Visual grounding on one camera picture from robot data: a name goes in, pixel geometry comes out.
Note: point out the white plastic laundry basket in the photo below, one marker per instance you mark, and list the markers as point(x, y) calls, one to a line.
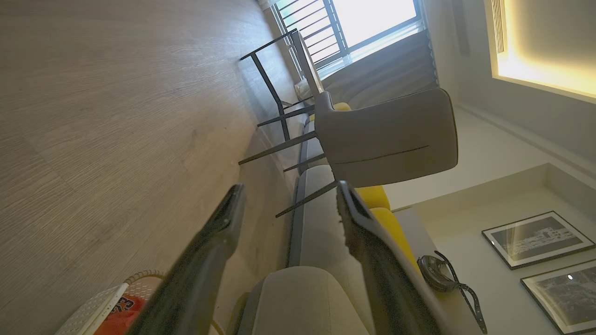
point(93, 309)

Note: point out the table with dark metal legs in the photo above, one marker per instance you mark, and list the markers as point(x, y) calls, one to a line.
point(307, 60)

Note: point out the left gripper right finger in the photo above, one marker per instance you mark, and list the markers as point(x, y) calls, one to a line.
point(386, 288)

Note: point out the window with dark frame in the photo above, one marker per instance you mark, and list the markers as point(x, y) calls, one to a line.
point(372, 18)

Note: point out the yellow cushion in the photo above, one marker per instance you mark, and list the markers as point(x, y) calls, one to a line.
point(396, 232)
point(375, 197)
point(342, 106)

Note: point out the grey fabric sofa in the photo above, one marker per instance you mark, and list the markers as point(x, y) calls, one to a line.
point(316, 232)

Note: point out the grey curtain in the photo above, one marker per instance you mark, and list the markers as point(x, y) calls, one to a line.
point(386, 74)

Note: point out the white air vent grille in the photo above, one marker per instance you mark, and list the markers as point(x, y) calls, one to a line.
point(498, 23)

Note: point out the red sports jersey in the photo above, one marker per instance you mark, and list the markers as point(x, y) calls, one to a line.
point(118, 321)

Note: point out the black framed picture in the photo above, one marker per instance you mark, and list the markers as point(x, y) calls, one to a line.
point(565, 298)
point(535, 239)

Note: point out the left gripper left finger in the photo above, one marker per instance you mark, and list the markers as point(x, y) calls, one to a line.
point(200, 279)

